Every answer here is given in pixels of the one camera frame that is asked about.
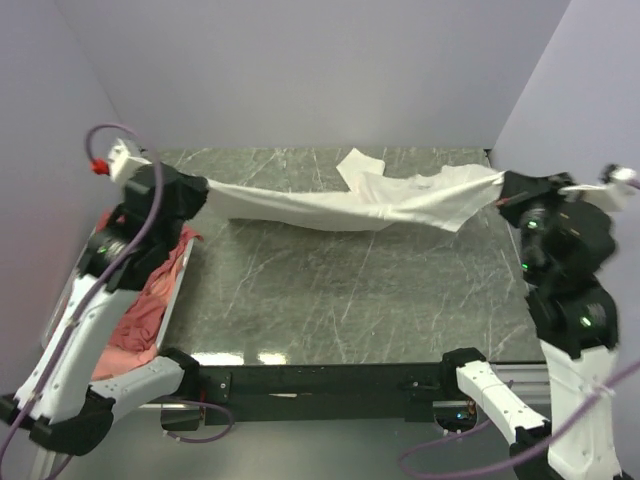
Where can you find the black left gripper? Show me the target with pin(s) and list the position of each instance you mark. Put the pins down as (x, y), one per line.
(197, 189)

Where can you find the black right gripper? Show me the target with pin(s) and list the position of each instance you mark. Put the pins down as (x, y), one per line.
(520, 189)

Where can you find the white t-shirt red print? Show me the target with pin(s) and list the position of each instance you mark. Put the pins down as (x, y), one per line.
(372, 202)

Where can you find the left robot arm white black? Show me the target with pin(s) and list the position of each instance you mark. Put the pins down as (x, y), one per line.
(111, 272)

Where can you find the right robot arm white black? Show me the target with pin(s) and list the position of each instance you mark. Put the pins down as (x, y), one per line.
(566, 236)

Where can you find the white plastic tray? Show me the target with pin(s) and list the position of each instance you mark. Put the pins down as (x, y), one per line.
(175, 295)

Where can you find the red t-shirt in tray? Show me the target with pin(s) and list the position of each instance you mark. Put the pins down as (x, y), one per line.
(114, 361)

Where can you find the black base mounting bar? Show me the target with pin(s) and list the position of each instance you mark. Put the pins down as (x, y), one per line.
(412, 392)

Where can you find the aluminium frame rail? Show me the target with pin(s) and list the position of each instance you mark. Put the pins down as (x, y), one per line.
(73, 416)

